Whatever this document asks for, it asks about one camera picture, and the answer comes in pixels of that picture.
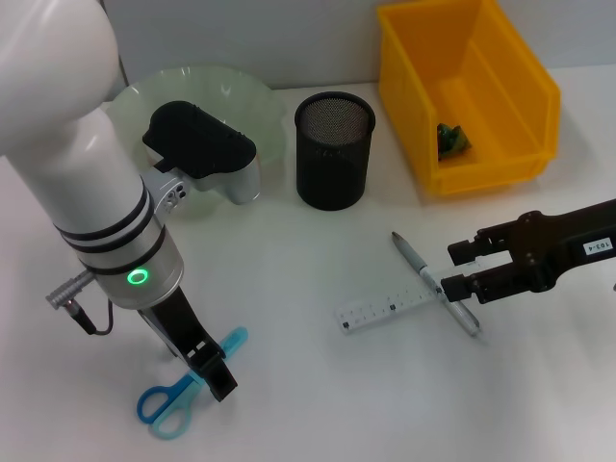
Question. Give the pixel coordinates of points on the green plastic wrapper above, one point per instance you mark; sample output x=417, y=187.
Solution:
x=452, y=142

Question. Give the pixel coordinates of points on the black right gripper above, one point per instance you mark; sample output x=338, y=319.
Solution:
x=558, y=250

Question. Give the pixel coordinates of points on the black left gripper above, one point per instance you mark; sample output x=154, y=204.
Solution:
x=178, y=322

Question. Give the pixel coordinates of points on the grey white pen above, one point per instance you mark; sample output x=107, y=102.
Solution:
x=409, y=252

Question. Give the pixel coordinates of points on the green glass fruit bowl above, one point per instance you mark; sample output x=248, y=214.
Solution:
x=260, y=120

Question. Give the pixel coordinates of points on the blue plastic scissors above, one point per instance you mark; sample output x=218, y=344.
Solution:
x=163, y=409

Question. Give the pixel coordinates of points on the yellow plastic bin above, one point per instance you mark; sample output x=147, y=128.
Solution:
x=505, y=96

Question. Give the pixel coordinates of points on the clear plastic ruler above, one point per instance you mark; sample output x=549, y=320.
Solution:
x=375, y=310

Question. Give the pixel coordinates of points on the black mesh pen cup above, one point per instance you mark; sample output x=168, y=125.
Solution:
x=332, y=163

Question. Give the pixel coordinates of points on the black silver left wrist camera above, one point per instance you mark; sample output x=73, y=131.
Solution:
x=202, y=144

